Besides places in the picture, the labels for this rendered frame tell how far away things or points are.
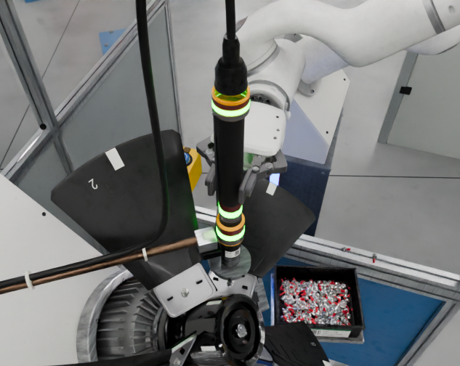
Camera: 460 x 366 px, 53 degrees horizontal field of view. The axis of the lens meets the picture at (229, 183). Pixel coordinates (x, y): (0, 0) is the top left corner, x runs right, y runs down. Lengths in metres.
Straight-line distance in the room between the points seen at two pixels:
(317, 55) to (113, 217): 0.74
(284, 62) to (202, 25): 3.09
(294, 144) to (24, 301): 0.86
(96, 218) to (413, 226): 2.02
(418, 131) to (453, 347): 1.20
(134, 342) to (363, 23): 0.63
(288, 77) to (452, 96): 2.00
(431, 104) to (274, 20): 2.08
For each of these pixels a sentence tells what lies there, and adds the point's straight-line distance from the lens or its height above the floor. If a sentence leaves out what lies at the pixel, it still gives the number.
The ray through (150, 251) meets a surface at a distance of 0.71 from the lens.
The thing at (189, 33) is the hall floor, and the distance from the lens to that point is 3.75.
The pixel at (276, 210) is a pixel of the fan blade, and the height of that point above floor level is 1.18.
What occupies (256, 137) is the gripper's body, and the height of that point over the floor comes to 1.49.
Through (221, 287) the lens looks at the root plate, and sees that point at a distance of 0.87.
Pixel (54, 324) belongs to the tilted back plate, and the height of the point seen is 1.17.
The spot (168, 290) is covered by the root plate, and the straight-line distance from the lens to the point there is 0.79.
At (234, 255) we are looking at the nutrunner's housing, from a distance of 0.76.
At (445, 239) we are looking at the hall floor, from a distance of 2.59.
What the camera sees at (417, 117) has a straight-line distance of 2.80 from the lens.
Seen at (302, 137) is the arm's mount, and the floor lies 1.02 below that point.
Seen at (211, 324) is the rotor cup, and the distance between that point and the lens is 0.75.
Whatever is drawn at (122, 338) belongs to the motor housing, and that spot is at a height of 1.17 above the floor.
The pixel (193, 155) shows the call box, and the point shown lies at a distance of 1.23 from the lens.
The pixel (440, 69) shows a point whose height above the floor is 0.56.
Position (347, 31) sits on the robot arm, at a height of 1.58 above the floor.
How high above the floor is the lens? 1.95
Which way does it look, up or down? 49 degrees down
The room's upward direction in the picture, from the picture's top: straight up
